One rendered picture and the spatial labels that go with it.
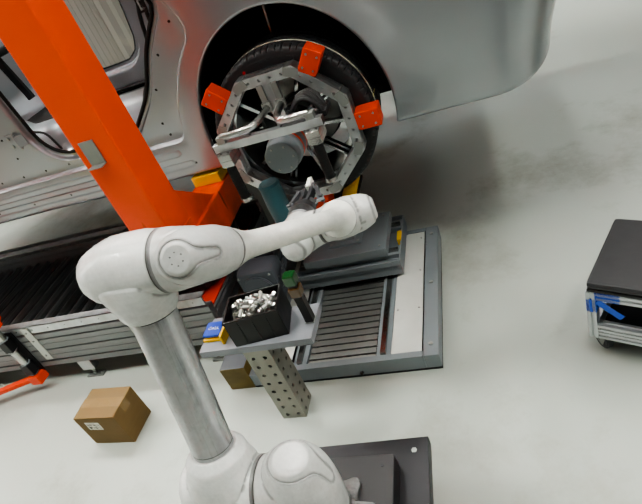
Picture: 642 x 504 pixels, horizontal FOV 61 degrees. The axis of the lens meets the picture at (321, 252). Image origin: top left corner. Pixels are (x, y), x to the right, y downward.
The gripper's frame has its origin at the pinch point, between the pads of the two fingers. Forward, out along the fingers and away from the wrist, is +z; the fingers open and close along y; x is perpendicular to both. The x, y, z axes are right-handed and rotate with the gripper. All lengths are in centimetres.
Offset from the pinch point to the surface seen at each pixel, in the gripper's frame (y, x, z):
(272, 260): -36, -37, 23
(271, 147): -12.3, 11.6, 16.6
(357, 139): 15.5, -1.2, 30.7
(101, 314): -120, -35, 16
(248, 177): -32.5, -2.5, 33.7
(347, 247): -9, -55, 46
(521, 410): 46, -85, -38
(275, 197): -21.0, -9.1, 20.8
